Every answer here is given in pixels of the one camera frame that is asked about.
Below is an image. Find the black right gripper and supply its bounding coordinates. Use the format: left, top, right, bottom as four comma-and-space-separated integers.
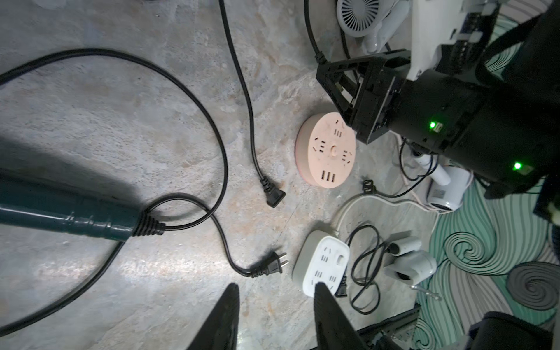
316, 49, 489, 153

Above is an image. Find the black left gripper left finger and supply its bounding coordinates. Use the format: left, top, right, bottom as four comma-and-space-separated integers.
188, 283, 240, 350

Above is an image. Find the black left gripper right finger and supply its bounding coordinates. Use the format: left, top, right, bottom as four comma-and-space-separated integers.
314, 282, 368, 350

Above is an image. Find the black cable of white dryer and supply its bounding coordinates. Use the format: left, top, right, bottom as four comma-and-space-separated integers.
362, 139, 438, 198

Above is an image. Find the black cable of pink dryer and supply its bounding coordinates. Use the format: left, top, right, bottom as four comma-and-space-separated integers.
217, 0, 287, 209

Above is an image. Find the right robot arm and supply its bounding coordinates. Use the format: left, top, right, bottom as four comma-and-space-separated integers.
315, 1, 559, 225

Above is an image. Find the round pink power strip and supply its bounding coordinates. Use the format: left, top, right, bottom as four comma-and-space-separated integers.
295, 112, 357, 189

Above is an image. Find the white square power strip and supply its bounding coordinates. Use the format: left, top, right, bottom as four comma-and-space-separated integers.
292, 230, 350, 297

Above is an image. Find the white folded hair dryer front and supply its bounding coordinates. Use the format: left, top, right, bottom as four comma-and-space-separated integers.
383, 236, 438, 286

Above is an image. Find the dark green hair dryer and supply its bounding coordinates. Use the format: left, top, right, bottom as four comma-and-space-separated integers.
1, 174, 166, 242

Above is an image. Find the black cable of green dryer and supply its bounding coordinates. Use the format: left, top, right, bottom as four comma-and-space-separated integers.
0, 47, 290, 338

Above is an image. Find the white power strip cable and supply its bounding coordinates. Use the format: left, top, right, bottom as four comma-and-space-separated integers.
331, 193, 438, 237

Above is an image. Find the white hair dryer straight handle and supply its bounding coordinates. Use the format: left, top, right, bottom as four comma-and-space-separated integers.
411, 151, 473, 212

